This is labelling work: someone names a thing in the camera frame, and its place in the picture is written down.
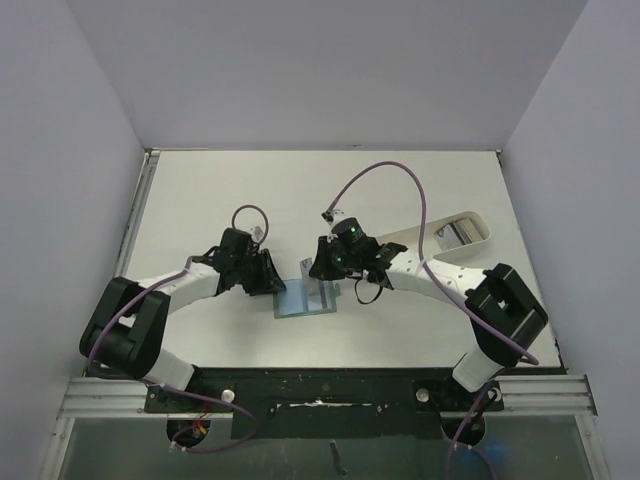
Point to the aluminium frame rail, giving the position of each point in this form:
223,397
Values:
183,202

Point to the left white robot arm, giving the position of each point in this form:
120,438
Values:
126,329

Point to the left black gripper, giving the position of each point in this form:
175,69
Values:
268,281

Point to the green leather card holder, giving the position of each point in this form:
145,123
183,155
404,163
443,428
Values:
297,301

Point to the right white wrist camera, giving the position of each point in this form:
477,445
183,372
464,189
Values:
333,216

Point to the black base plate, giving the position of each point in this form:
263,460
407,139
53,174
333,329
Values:
332,404

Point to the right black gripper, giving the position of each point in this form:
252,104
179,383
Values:
325,262

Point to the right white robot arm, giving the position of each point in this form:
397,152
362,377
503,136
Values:
506,316

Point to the stack of credit cards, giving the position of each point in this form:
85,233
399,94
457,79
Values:
458,233

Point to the silver credit card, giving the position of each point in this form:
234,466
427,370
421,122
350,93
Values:
322,300
310,285

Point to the white plastic tray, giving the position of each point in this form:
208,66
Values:
457,255

